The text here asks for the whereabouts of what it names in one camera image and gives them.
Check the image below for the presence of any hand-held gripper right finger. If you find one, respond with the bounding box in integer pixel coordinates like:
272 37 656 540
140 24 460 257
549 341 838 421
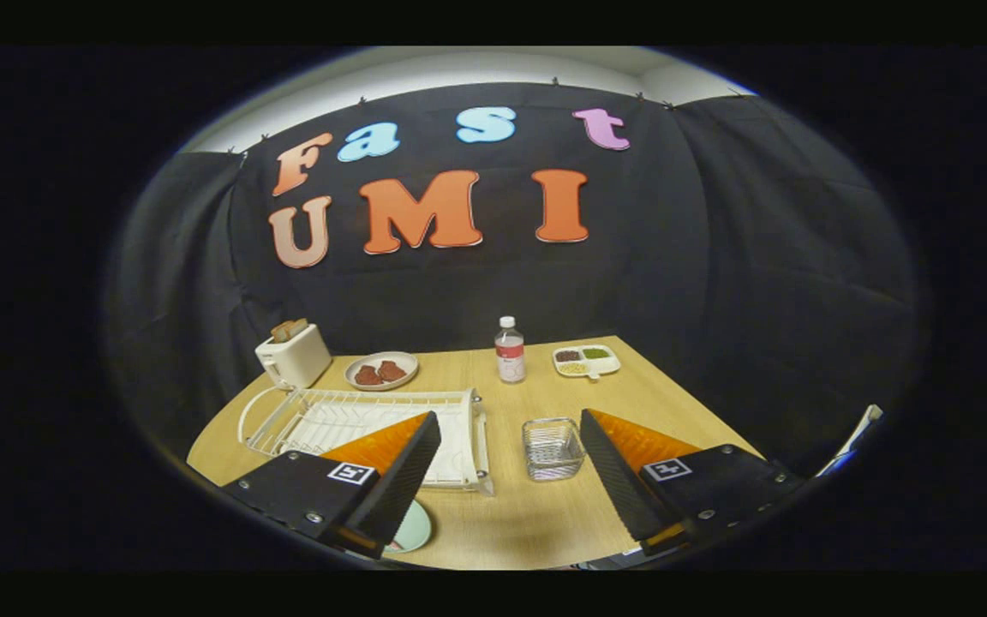
580 409 808 556

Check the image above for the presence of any light green plate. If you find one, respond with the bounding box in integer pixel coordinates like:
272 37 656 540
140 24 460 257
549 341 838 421
386 499 433 554

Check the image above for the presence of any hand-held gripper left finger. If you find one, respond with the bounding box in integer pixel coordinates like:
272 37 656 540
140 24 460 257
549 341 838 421
221 411 442 558

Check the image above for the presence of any beige plate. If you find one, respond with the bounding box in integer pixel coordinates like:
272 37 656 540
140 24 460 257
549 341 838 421
344 351 420 392

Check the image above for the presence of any white toaster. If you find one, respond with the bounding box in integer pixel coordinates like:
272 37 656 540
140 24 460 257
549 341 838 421
255 323 332 391

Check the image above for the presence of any white wire dish rack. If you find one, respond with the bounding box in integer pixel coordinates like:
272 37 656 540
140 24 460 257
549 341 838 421
238 386 494 496

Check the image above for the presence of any clear bottle with red label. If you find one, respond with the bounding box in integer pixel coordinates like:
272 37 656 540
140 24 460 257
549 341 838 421
494 316 526 384

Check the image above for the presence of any white divided tray with beans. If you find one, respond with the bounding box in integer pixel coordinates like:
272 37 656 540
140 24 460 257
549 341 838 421
553 344 621 380

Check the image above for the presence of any metal wire basket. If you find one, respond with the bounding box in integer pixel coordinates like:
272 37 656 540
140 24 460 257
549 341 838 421
522 417 586 482

